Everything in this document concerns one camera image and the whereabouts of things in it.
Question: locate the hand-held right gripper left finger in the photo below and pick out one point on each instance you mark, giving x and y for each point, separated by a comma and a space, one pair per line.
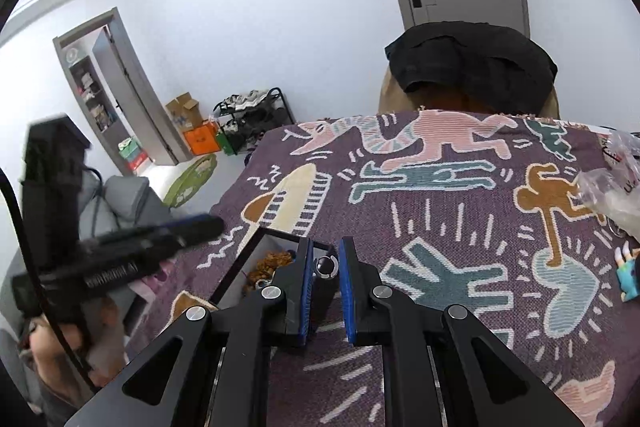
304, 292

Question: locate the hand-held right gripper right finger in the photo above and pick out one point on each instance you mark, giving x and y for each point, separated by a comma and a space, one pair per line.
348, 292

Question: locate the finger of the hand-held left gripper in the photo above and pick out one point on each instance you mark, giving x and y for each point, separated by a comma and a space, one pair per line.
192, 227

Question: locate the black jewelry box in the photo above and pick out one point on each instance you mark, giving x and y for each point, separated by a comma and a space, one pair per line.
235, 277

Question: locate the person's left hand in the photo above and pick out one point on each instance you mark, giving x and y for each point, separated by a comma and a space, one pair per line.
95, 347

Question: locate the green round mat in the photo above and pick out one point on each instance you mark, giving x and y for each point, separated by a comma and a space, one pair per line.
190, 179

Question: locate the grey sofa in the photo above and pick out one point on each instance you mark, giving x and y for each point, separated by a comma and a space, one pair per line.
125, 202

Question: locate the orange box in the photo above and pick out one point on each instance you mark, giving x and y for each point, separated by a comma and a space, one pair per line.
200, 139

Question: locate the green bag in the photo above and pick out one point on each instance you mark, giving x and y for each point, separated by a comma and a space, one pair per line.
226, 143

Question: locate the cardboard box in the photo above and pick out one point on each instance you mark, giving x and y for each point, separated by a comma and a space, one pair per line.
184, 112

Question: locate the black shoe rack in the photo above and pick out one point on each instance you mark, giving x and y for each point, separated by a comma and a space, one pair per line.
255, 122

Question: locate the printed purple blanket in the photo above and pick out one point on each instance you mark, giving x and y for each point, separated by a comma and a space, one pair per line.
450, 217

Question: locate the black jacket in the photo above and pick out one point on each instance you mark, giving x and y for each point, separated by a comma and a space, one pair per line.
475, 62

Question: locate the clear plastic bags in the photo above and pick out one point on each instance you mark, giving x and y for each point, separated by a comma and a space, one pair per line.
610, 192

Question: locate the toy figure in blue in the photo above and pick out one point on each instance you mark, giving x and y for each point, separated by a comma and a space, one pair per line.
629, 274

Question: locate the grey wall cabinet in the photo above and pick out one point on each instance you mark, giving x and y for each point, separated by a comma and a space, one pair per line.
130, 92

